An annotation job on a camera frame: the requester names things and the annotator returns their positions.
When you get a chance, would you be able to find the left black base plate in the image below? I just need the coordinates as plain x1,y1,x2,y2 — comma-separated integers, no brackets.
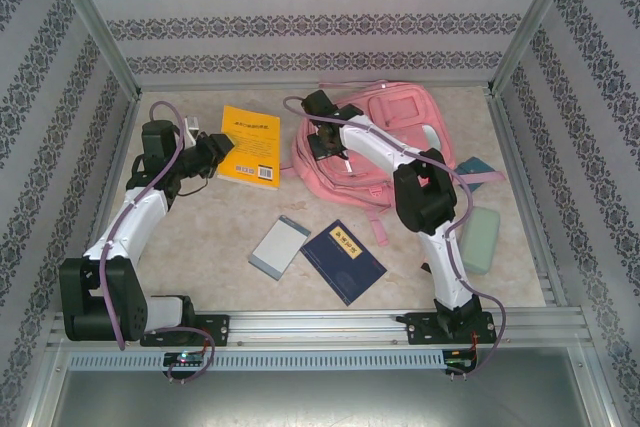
139,314,232,348

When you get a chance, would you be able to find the grey white notebook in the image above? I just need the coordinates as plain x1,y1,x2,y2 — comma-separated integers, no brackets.
248,215,312,280

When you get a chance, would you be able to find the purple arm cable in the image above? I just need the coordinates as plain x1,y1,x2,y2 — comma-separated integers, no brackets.
282,94,507,382
98,100,217,384

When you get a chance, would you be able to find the left controller board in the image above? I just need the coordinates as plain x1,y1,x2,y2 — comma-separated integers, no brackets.
163,350,207,367

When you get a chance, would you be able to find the right controller board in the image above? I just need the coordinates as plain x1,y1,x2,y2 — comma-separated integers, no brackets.
444,349,479,373

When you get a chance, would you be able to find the aluminium side rail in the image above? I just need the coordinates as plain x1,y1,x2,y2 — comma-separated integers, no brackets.
487,91,569,307
68,91,144,312

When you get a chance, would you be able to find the mint green case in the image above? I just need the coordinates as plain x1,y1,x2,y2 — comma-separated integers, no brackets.
458,205,501,276

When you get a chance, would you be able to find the dark blue book yellow label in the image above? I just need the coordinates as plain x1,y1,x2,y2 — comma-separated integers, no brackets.
299,219,389,307

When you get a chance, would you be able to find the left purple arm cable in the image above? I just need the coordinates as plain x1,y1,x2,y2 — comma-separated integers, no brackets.
98,100,217,384

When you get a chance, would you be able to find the controller board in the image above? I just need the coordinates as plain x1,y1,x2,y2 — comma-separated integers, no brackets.
444,349,479,373
163,350,207,367

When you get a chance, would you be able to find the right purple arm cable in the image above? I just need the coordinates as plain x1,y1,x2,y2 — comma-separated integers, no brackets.
282,94,507,382

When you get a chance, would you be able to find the aluminium frame post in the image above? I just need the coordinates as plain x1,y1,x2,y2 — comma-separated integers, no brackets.
487,0,586,98
42,0,144,101

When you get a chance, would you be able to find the pink school backpack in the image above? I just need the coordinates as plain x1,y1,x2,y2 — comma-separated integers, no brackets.
278,79,507,248

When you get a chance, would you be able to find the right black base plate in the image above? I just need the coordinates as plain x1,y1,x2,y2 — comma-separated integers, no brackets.
405,311,499,347

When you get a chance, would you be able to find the aluminium mounting rail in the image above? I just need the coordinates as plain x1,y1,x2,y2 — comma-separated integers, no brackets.
47,309,586,348

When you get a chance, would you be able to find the grey metal panel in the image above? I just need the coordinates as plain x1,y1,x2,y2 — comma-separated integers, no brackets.
29,369,616,427

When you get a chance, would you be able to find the aluminium back rail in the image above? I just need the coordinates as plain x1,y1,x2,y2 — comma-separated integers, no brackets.
134,79,496,94

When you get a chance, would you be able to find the slotted grey cable duct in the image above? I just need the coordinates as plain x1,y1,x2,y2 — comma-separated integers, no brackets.
67,350,446,372

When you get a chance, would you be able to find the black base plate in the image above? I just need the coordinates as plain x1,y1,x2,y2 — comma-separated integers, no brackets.
139,314,232,348
405,311,499,347

